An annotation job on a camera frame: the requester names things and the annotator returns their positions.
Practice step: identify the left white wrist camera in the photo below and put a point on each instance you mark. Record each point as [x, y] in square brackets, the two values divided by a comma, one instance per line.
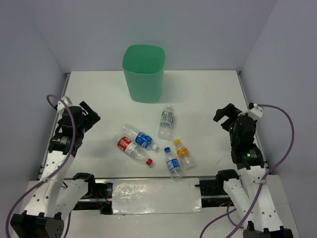
[61, 104]

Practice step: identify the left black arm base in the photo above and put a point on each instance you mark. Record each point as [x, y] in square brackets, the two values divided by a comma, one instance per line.
[99, 199]

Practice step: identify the clear bottle blue label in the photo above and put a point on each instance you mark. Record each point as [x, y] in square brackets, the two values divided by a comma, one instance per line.
[139, 137]

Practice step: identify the green plastic bin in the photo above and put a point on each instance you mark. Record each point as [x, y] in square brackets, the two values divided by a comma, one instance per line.
[143, 67]

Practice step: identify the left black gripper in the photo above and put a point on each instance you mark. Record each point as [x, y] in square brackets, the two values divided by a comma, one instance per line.
[92, 117]

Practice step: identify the clear bottle white cap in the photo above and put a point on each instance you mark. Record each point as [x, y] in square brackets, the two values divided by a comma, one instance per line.
[166, 124]

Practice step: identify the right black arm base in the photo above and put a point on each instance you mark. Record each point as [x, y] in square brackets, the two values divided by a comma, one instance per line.
[211, 195]

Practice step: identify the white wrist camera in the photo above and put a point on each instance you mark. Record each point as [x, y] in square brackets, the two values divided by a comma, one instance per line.
[61, 104]
[255, 111]

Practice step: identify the silver foil tape sheet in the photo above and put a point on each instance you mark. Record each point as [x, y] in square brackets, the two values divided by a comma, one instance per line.
[156, 196]

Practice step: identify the small bottle yellow cap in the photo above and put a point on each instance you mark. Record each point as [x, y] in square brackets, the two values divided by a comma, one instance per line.
[185, 158]

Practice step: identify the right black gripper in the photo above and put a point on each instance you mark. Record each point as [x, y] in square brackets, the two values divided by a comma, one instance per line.
[230, 110]

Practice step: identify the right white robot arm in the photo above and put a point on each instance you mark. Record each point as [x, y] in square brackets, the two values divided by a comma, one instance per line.
[246, 185]

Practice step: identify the clear bottle red label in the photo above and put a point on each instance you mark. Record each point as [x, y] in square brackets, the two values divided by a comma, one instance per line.
[134, 151]

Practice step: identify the small bottle blue cap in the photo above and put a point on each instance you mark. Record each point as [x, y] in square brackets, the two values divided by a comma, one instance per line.
[172, 164]

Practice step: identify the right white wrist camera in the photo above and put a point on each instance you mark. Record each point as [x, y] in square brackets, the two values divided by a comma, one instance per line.
[255, 111]

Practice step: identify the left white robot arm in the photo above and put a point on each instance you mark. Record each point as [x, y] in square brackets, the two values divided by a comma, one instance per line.
[44, 216]

